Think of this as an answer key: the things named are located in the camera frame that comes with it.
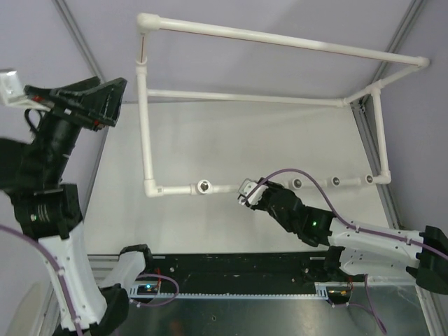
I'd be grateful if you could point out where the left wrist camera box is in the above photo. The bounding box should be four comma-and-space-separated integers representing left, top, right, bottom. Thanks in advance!
0, 69, 26, 106

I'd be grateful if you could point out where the aluminium table frame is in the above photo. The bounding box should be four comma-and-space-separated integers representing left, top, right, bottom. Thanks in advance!
38, 256, 448, 336

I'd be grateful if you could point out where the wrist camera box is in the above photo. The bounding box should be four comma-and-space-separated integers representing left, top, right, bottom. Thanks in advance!
0, 69, 26, 106
237, 178, 267, 207

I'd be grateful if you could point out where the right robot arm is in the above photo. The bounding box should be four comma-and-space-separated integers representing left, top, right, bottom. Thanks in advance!
246, 181, 447, 295

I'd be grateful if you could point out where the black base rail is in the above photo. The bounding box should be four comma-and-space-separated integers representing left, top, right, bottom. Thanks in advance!
118, 244, 366, 295

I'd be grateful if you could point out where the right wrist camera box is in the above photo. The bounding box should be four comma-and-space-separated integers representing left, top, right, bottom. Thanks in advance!
237, 178, 267, 207

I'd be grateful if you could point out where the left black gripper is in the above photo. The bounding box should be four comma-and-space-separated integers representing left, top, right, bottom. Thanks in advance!
27, 75, 127, 179

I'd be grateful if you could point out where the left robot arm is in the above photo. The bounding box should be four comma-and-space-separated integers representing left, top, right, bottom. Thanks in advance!
1, 77, 129, 335

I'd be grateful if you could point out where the white PVC pipe frame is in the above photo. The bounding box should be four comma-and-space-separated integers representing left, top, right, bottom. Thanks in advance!
134, 12, 431, 200

